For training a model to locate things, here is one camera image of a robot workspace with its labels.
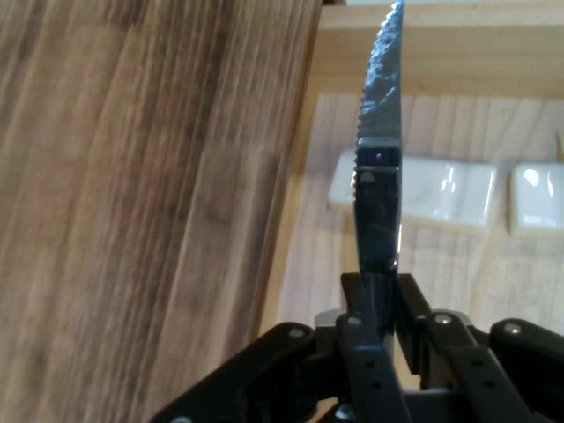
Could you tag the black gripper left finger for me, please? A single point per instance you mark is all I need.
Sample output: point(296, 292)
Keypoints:
point(308, 379)

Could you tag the white ceramic cutlery rest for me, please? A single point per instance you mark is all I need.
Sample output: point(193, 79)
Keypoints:
point(539, 198)
point(445, 189)

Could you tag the light wooden drawer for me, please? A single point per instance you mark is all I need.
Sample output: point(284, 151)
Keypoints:
point(462, 273)

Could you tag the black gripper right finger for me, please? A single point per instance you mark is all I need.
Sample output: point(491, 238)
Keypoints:
point(493, 370)

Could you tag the silver serrated table knife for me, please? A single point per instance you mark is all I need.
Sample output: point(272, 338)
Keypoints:
point(379, 211)

